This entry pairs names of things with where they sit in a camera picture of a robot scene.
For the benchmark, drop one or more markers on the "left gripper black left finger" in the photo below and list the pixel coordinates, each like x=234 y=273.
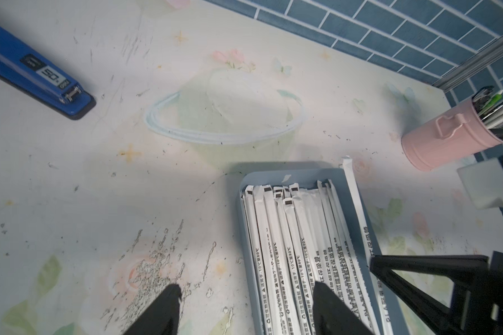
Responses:
x=162 y=316

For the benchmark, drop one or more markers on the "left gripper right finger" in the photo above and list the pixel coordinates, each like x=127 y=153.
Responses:
x=332 y=316

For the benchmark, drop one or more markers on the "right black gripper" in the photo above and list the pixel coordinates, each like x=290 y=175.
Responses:
x=451 y=294

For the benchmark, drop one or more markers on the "straw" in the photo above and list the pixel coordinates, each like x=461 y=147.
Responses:
x=301 y=236
x=361 y=296
x=347 y=166
x=337 y=248
x=322 y=243
x=284 y=306
x=255 y=243

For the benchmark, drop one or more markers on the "straw being gripped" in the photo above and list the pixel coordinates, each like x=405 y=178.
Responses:
x=295 y=257

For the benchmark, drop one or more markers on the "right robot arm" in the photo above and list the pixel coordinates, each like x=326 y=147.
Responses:
x=484 y=184

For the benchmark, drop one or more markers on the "blue storage tray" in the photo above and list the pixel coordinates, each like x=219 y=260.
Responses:
x=308 y=179

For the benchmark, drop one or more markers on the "pink pen cup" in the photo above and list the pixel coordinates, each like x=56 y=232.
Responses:
x=451 y=136

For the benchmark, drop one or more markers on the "pens in cup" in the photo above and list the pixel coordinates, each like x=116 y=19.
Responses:
x=488 y=105

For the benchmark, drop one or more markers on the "blue stapler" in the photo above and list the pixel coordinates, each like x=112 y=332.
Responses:
x=27 y=70

